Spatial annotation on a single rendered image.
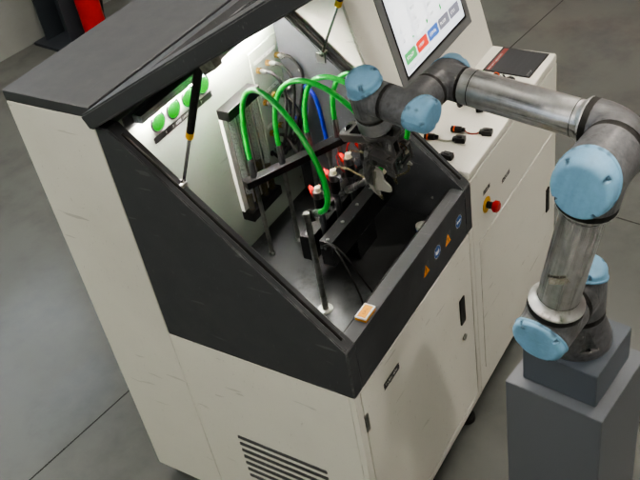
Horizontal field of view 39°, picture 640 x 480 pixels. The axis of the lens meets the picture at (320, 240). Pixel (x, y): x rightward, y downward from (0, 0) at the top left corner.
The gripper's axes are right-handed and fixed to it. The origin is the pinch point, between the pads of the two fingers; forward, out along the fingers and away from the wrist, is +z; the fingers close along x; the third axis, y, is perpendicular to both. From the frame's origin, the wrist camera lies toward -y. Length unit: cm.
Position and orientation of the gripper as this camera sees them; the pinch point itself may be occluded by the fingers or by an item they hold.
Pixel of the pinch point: (386, 178)
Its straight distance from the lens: 207.1
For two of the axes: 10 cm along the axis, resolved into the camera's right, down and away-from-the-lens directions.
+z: 2.5, 5.4, 8.0
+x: 6.0, -7.4, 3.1
